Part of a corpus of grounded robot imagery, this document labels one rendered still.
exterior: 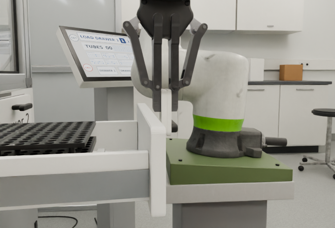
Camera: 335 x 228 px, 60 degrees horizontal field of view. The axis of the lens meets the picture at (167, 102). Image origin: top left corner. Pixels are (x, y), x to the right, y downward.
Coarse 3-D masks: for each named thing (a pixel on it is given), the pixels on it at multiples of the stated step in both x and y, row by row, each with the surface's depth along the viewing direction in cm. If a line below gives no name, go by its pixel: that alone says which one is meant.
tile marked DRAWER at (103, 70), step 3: (96, 66) 123; (99, 66) 124; (102, 66) 125; (105, 66) 126; (108, 66) 127; (99, 69) 123; (102, 69) 124; (105, 69) 125; (108, 69) 126; (111, 69) 127; (114, 69) 128; (99, 72) 122; (102, 72) 123; (105, 72) 124; (108, 72) 125; (111, 72) 126; (114, 72) 127; (117, 72) 128
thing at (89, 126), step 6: (84, 126) 49; (90, 126) 49; (78, 132) 44; (84, 132) 44; (90, 132) 45; (78, 138) 40; (84, 138) 40; (72, 144) 37; (78, 144) 38; (84, 144) 38
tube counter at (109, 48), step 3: (105, 45) 135; (108, 45) 136; (111, 45) 138; (114, 45) 139; (117, 45) 140; (120, 45) 142; (108, 48) 135; (111, 48) 136; (114, 48) 138; (117, 48) 139; (120, 48) 140; (123, 48) 142; (126, 48) 143; (129, 48) 145; (114, 51) 136; (117, 51) 138; (120, 51) 139; (123, 51) 140; (126, 51) 142; (129, 51) 143; (132, 51) 144
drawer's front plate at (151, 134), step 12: (144, 108) 52; (144, 120) 42; (156, 120) 38; (144, 132) 43; (156, 132) 33; (144, 144) 43; (156, 144) 33; (156, 156) 34; (156, 168) 34; (156, 180) 34; (156, 192) 34; (156, 204) 34; (156, 216) 34
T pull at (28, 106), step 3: (15, 105) 73; (18, 105) 73; (21, 105) 72; (24, 105) 72; (27, 105) 74; (30, 105) 76; (12, 108) 72; (15, 108) 72; (18, 108) 73; (21, 108) 70; (24, 108) 71; (27, 108) 73; (30, 108) 76
